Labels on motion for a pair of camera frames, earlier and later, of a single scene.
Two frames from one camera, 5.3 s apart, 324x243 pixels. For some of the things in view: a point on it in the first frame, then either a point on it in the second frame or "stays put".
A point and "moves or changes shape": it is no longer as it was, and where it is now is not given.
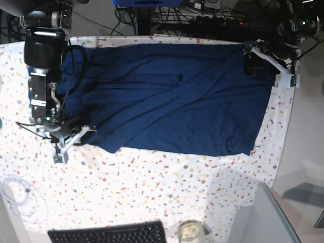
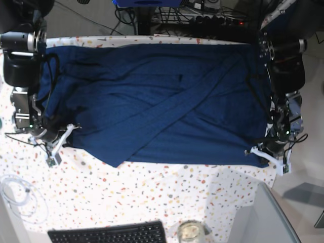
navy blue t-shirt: (190, 98) moves or changes shape
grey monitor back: (265, 221) stays put
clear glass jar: (191, 231) stays put
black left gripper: (61, 130) to (51, 133)
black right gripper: (283, 48) to (275, 146)
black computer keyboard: (154, 232) stays put
